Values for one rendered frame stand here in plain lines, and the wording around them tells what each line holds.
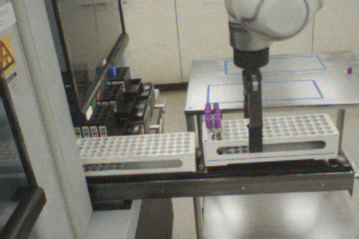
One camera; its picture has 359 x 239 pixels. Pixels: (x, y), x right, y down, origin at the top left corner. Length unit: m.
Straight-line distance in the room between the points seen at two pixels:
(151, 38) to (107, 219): 2.42
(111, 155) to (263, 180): 0.35
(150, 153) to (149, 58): 2.42
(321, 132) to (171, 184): 0.36
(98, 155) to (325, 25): 2.62
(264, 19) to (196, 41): 2.65
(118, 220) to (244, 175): 0.31
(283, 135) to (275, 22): 0.37
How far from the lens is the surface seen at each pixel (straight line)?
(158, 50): 3.31
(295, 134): 0.96
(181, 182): 0.96
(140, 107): 1.29
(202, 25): 3.23
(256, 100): 0.86
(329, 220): 1.67
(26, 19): 0.74
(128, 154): 0.97
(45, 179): 0.75
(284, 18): 0.63
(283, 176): 0.96
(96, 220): 1.00
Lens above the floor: 1.36
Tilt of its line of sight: 27 degrees down
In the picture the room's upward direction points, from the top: 6 degrees counter-clockwise
